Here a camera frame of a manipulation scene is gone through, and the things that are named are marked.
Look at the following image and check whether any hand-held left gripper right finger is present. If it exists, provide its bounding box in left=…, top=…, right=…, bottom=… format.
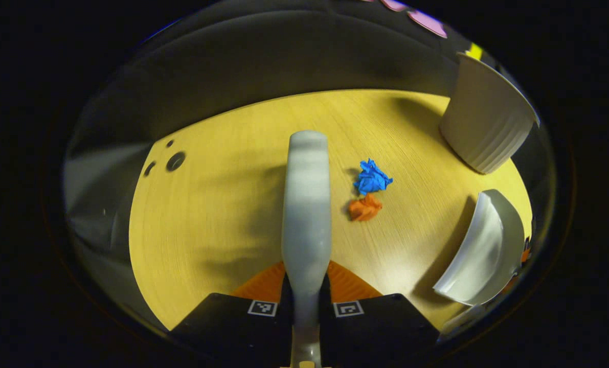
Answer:
left=320, top=260, right=441, bottom=366

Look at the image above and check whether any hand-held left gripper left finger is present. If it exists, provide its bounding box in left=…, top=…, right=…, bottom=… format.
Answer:
left=168, top=261, right=295, bottom=361

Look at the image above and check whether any white plastic dustpan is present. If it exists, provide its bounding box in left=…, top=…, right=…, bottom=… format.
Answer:
left=433, top=189, right=527, bottom=340

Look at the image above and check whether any orange paper scrap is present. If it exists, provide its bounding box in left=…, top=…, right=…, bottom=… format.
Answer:
left=348, top=193, right=384, bottom=222

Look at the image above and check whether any white ribbed garbage bin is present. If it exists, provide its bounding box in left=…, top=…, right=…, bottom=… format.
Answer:
left=439, top=52, right=540, bottom=175

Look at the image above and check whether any blue paper scrap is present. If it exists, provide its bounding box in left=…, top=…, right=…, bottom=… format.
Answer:
left=354, top=158, right=394, bottom=196

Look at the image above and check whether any wooden desktop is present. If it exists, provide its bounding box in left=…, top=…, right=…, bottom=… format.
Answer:
left=129, top=89, right=534, bottom=332

